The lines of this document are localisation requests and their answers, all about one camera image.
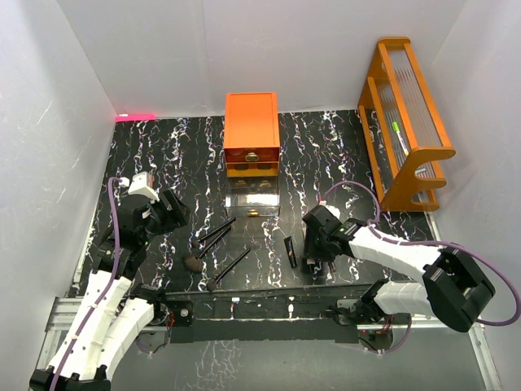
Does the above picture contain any pink lip gloss tube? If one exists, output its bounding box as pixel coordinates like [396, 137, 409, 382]
[304, 258, 323, 276]

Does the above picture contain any clear acrylic drawer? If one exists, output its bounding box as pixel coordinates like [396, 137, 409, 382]
[225, 147, 280, 163]
[225, 176, 280, 217]

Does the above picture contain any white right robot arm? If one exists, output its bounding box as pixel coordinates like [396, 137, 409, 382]
[303, 205, 496, 332]

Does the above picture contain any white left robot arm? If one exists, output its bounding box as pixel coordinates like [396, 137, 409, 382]
[29, 189, 190, 390]

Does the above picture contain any thin black makeup brush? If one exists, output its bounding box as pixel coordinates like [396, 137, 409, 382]
[190, 217, 236, 248]

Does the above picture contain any black makeup tube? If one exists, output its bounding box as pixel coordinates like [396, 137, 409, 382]
[284, 236, 298, 269]

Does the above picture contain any small black makeup brush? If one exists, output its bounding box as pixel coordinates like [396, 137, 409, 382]
[206, 248, 251, 292]

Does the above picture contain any large fluffy powder brush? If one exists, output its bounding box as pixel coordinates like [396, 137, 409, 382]
[183, 226, 231, 274]

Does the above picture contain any pink tape strip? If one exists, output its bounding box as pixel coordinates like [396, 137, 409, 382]
[115, 114, 156, 123]

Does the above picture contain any orange drawer cabinet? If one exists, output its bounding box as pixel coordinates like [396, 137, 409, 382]
[223, 92, 281, 178]

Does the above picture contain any green marker pen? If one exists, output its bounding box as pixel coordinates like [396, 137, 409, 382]
[392, 121, 409, 156]

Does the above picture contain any orange wooden shelf rack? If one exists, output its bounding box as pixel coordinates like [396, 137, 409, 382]
[358, 37, 455, 212]

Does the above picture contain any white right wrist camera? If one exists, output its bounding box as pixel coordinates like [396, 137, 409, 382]
[319, 200, 341, 219]

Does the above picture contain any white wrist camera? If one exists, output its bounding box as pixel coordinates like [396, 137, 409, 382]
[119, 171, 160, 201]
[319, 200, 341, 219]

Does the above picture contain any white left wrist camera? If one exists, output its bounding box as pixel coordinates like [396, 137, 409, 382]
[119, 171, 160, 201]

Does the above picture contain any aluminium mounting rail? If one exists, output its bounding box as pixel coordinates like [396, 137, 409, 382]
[30, 295, 501, 391]

